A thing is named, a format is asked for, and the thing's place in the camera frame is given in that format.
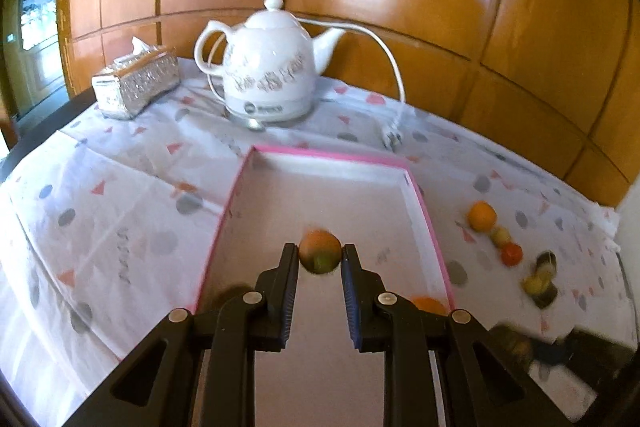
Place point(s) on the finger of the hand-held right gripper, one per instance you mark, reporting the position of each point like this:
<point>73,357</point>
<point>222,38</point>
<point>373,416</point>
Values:
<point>542,349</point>

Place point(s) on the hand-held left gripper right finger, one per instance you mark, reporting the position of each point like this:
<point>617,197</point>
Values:
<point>351,312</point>

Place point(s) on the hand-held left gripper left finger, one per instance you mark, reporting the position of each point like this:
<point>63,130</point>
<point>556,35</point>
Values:
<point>286,317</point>

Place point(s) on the dark brown avocado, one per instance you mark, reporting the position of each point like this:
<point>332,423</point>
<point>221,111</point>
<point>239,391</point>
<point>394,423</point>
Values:
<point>547,262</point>
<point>546,300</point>

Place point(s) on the small yellow green fruit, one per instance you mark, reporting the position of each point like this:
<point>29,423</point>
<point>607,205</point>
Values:
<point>535,284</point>
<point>501,238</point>

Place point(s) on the small orange green fruit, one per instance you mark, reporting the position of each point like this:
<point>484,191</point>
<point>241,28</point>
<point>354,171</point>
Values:
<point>320,249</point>

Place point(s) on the orange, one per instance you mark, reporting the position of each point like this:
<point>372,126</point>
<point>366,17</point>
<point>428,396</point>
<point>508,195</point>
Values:
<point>481,217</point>
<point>429,306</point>

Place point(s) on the red tomato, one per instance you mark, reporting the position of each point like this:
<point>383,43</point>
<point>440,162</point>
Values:
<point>511,255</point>

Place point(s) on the pink shallow cardboard box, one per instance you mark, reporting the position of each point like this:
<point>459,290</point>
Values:
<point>325,197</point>

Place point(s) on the white patterned tablecloth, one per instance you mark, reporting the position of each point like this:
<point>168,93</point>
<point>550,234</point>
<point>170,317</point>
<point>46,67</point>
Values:
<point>125,207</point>

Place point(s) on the silver kettle base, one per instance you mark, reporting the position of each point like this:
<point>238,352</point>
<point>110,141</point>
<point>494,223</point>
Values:
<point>252,124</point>

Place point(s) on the white floral electric kettle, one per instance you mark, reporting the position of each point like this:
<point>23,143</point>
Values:
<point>265,62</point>

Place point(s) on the silver patterned tissue box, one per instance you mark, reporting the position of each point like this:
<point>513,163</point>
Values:
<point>135,87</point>

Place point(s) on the wooden glass door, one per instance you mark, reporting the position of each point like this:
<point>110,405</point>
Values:
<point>35,7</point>

